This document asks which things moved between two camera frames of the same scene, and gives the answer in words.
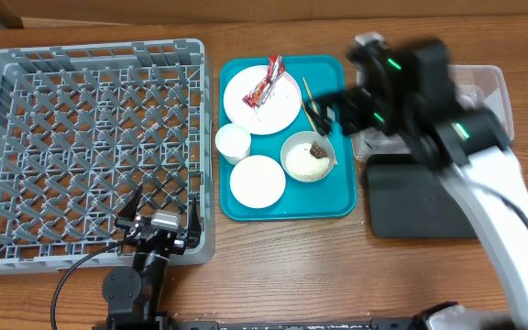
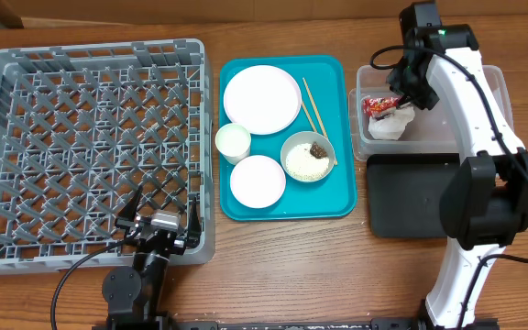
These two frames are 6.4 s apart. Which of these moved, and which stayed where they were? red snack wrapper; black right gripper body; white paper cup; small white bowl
Moved: black right gripper body; red snack wrapper
Stayed: small white bowl; white paper cup
